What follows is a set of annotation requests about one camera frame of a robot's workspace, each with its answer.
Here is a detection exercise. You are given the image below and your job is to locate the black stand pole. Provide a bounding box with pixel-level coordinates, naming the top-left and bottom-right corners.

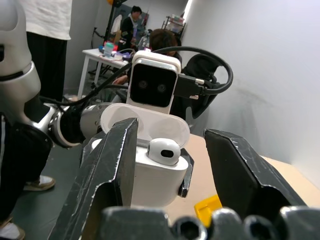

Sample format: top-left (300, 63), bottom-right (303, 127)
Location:
top-left (104, 0), bottom-right (126, 45)

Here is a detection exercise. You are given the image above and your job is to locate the metal storage shelf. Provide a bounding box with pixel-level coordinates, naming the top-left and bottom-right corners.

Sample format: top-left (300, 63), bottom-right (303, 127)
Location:
top-left (161, 14), bottom-right (187, 42)

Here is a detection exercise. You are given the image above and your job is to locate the person in black jacket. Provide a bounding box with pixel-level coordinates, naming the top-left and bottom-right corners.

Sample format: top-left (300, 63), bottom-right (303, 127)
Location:
top-left (120, 6), bottom-right (143, 52)

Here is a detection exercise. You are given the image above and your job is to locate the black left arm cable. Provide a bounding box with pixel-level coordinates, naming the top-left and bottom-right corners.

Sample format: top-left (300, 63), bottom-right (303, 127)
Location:
top-left (39, 46), bottom-right (234, 106)

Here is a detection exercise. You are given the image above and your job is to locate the seated person with brown hair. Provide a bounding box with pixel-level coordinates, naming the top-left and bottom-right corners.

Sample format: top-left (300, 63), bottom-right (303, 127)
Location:
top-left (112, 28), bottom-right (183, 101)

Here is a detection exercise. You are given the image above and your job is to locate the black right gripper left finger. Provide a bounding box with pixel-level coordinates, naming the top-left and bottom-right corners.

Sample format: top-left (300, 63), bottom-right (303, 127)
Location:
top-left (48, 117), bottom-right (139, 240)

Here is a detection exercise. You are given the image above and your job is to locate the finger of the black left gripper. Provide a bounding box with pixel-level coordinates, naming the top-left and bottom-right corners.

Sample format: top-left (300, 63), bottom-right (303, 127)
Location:
top-left (177, 148), bottom-right (195, 198)
top-left (81, 131), bottom-right (107, 161)

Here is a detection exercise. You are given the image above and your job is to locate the black jacket on chair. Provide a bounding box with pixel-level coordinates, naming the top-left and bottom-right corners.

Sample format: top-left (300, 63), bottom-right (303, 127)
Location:
top-left (171, 53), bottom-right (226, 136)

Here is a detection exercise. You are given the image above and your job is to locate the person in white shirt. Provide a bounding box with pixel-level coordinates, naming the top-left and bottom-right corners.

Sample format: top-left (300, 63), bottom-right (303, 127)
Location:
top-left (0, 0), bottom-right (73, 240)

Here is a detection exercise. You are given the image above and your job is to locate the yellow block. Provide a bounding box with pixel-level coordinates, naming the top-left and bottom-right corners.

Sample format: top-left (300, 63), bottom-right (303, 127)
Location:
top-left (194, 194), bottom-right (223, 228)

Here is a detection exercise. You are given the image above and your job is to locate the white earbud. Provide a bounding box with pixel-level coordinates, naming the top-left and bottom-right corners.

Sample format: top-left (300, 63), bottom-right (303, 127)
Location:
top-left (147, 138), bottom-right (181, 166)

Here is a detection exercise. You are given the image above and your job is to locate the teal container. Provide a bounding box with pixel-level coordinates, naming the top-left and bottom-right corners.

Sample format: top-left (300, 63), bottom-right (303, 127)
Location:
top-left (103, 41), bottom-right (115, 58)

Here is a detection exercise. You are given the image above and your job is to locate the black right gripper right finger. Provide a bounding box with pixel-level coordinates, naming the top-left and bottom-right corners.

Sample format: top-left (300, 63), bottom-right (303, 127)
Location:
top-left (203, 128), bottom-right (307, 217)

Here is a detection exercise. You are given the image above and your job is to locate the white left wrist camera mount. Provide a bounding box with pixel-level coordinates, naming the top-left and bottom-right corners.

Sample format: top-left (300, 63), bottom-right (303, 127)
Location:
top-left (125, 50), bottom-right (181, 115)

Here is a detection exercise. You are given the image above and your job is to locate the white table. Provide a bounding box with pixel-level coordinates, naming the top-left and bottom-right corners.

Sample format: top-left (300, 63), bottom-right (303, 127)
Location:
top-left (77, 48), bottom-right (133, 101)

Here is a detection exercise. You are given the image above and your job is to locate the white earbud case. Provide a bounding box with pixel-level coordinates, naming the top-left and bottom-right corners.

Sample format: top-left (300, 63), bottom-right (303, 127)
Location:
top-left (99, 102), bottom-right (191, 208)

